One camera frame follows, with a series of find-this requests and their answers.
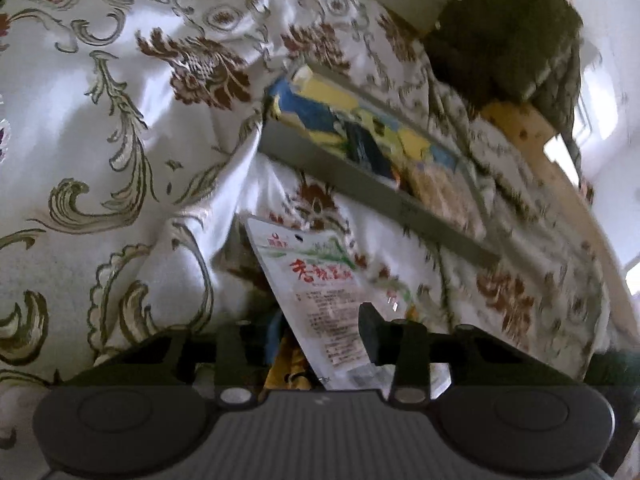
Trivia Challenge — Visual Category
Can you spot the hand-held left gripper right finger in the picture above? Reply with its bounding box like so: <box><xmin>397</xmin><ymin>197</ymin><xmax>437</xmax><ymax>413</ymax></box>
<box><xmin>358</xmin><ymin>302</ymin><xmax>563</xmax><ymax>407</ymax></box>

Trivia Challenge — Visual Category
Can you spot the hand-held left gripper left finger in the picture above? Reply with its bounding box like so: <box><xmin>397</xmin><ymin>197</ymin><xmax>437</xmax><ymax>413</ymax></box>
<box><xmin>92</xmin><ymin>319</ymin><xmax>262</xmax><ymax>407</ymax></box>

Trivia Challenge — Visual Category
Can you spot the yellow green snack packet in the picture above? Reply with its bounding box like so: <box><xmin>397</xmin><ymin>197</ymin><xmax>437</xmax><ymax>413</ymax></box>
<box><xmin>262</xmin><ymin>334</ymin><xmax>327</xmax><ymax>392</ymax></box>

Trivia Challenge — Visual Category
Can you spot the white snack packet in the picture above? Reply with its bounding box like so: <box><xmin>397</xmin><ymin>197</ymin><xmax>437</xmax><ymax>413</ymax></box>
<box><xmin>244</xmin><ymin>214</ymin><xmax>452</xmax><ymax>393</ymax></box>

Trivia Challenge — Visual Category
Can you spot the grey box with cartoon print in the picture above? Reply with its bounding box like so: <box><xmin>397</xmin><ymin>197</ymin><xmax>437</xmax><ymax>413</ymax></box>
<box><xmin>257</xmin><ymin>64</ymin><xmax>502</xmax><ymax>270</ymax></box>

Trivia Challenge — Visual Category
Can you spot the blue snack packet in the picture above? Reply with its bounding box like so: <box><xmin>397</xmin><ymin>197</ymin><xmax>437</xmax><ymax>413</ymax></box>
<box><xmin>264</xmin><ymin>309</ymin><xmax>290</xmax><ymax>367</ymax></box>

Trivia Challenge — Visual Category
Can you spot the floral printed blanket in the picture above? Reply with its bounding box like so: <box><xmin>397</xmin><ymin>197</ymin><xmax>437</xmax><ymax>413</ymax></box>
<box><xmin>0</xmin><ymin>0</ymin><xmax>626</xmax><ymax>451</ymax></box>

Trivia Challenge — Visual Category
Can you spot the olive quilted jacket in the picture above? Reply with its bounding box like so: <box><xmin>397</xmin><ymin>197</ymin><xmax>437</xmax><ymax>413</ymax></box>
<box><xmin>424</xmin><ymin>0</ymin><xmax>587</xmax><ymax>132</ymax></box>

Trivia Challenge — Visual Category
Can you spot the wooden bed frame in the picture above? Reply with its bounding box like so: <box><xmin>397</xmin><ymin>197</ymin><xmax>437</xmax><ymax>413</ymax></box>
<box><xmin>479</xmin><ymin>100</ymin><xmax>632</xmax><ymax>283</ymax></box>

